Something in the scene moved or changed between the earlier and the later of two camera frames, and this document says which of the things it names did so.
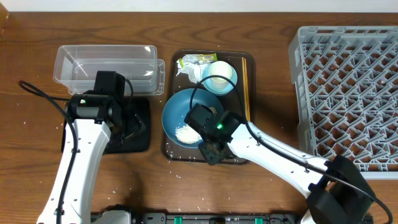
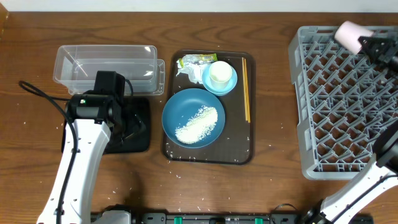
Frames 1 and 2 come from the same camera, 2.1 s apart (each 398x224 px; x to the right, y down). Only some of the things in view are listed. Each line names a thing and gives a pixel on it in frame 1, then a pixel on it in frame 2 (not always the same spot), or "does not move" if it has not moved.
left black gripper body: x=130 y=124 does not move
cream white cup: x=221 y=68 does not move
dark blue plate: x=177 y=107 does not move
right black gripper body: x=212 y=156 to x=390 y=58
